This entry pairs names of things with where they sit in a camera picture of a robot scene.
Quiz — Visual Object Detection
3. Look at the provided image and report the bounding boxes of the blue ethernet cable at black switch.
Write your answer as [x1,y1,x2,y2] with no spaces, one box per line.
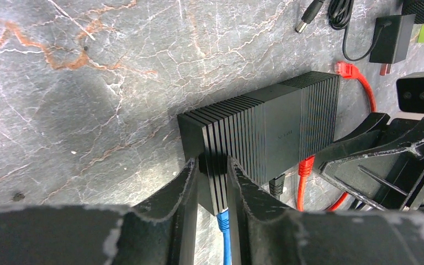
[216,209,232,265]

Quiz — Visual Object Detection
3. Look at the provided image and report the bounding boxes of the red ethernet cable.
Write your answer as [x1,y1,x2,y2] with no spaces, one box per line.
[295,61,378,213]

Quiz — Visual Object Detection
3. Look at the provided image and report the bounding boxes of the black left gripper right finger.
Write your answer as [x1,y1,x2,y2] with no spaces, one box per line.
[227,157,424,264]

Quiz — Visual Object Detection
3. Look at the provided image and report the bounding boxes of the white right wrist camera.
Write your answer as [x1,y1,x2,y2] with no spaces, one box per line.
[395,72,424,120]

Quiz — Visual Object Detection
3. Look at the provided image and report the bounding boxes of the black network switch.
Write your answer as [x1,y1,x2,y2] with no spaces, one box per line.
[177,71,341,215]

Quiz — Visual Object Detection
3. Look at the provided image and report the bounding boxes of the thin black adapter cord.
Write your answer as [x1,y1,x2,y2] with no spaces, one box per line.
[294,0,386,62]

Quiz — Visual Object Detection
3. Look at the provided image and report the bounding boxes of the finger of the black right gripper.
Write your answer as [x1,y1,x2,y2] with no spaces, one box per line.
[313,112,390,172]

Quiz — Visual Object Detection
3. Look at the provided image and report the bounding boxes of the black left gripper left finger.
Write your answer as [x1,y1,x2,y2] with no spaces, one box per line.
[0,159,199,264]

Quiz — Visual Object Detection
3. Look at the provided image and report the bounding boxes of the black power adapter plug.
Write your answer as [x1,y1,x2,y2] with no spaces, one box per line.
[369,14,415,76]

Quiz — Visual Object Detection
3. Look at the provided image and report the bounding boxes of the black microphone lower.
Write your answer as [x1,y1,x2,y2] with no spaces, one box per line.
[401,0,424,24]

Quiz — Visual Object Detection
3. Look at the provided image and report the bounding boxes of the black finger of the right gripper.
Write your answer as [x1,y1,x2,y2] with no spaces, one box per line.
[318,117,424,210]

